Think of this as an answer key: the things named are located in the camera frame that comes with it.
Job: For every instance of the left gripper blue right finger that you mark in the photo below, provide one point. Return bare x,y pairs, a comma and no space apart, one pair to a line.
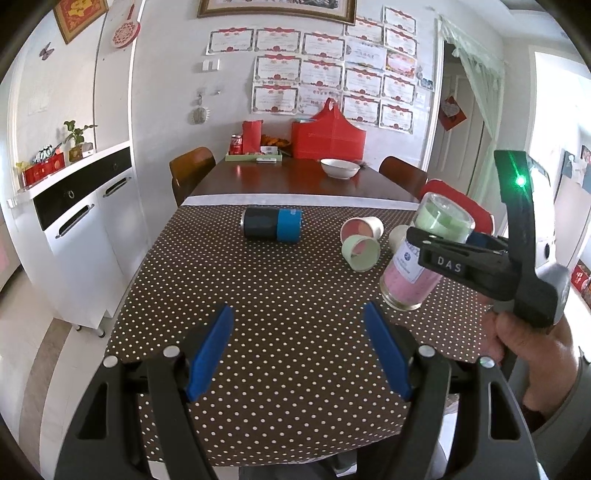
392,344

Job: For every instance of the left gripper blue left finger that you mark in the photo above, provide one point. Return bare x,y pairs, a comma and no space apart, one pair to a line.
205,349

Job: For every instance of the pink green lidded cup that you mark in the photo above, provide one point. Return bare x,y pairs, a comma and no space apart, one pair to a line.
405,284

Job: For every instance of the cream paper cup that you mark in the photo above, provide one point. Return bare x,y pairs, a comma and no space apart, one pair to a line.
397,237

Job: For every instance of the white cup pink inside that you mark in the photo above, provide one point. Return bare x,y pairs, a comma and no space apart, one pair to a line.
371,226

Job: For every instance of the person's right hand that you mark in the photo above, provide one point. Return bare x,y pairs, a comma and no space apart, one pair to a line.
551,357

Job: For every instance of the red covered chair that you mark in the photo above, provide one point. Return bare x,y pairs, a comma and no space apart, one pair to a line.
484,220

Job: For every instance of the brown polka dot tablecloth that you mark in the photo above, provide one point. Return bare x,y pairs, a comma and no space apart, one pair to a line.
299,380

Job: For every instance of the black blue tumbler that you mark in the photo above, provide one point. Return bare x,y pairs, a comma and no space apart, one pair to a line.
272,224

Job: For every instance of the brown chair right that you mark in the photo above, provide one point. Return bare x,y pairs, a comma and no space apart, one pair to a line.
412,179

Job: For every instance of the brown chair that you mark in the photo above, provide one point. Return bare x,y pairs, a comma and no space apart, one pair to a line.
412,179
188,170

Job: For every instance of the white black sideboard cabinet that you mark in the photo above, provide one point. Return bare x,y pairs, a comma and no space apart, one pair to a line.
80,235

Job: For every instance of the red diamond door decoration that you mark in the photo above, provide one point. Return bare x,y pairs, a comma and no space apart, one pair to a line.
451,114

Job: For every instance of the brown chair left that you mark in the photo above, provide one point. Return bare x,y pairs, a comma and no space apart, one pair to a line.
188,170

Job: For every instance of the green tray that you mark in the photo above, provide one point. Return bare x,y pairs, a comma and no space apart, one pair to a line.
257,157

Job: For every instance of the white ceramic bowl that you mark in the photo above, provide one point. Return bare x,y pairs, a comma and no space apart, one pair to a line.
340,169

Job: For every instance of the red soda can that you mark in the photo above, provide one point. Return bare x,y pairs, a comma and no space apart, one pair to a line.
236,145

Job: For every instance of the green door curtain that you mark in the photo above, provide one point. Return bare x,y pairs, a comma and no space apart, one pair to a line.
486,75

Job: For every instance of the large red gift bag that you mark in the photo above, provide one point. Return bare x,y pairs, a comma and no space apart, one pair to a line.
328,135

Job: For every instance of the hanging loofah scrubber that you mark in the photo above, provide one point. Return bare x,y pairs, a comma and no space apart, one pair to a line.
200,113

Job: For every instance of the potted green plant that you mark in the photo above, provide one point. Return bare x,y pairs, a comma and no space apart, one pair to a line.
75,140

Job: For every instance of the red tin box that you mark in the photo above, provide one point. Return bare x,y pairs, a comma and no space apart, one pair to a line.
39,171

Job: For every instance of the framed plum blossom painting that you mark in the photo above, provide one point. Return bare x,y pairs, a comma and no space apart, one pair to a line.
341,11

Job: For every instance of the red round hanging ornament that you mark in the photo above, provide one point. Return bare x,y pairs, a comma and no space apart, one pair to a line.
127,31

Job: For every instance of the white wall switch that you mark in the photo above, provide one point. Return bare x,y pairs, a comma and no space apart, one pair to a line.
211,65

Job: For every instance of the butterfly wall sticker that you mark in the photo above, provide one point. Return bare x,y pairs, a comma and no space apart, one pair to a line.
46,51

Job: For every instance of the red gold fu frame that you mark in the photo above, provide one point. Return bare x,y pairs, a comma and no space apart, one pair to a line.
73,16

